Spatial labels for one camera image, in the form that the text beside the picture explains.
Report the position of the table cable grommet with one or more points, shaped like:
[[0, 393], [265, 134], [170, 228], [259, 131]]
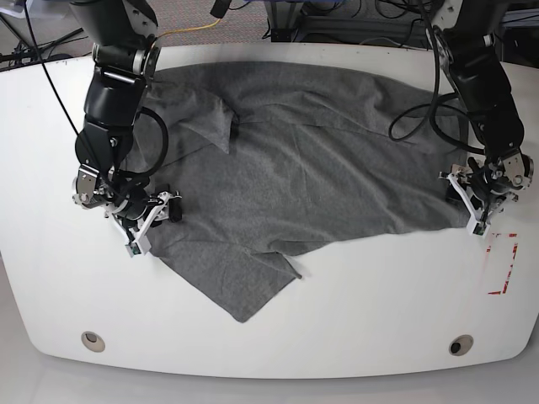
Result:
[[93, 342], [461, 345]]

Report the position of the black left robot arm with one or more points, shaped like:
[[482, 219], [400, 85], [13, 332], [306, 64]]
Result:
[[464, 34]]

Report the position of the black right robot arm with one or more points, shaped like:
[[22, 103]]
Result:
[[125, 53]]

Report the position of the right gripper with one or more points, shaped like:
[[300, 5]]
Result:
[[90, 190]]

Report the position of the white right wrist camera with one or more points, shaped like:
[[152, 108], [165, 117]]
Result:
[[145, 227]]

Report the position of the left table cable grommet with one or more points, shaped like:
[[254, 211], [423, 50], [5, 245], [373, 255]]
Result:
[[93, 342]]

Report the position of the red tape rectangle marking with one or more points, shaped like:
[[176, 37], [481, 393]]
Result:
[[499, 262]]

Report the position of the grey T-shirt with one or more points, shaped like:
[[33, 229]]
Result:
[[274, 160]]

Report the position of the black tripod stand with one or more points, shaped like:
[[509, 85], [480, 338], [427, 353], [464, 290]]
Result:
[[24, 54]]

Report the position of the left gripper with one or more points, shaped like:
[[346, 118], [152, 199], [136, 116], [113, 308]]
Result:
[[514, 170]]

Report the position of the right table cable grommet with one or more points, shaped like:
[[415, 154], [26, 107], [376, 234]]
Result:
[[461, 345]]

